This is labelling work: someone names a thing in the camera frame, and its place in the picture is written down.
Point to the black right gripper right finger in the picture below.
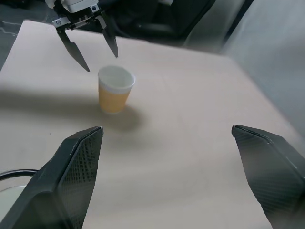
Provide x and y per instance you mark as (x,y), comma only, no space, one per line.
(274,171)

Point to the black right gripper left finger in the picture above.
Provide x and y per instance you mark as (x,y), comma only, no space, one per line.
(59,181)

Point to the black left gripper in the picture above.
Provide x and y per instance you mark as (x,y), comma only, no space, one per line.
(81,19)

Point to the orange paper cup white rim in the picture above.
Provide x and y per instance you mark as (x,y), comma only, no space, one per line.
(113,94)

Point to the black chair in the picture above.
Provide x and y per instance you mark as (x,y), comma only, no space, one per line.
(164,21)

